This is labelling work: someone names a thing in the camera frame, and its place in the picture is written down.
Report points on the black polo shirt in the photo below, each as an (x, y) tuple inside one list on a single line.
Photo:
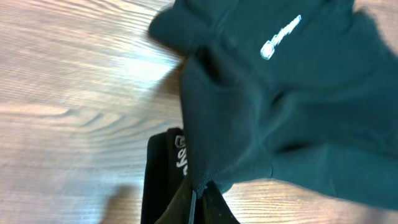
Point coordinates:
[(299, 91)]

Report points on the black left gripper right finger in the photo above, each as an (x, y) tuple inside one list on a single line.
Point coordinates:
[(215, 208)]

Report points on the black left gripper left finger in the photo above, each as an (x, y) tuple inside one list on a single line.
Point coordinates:
[(181, 209)]

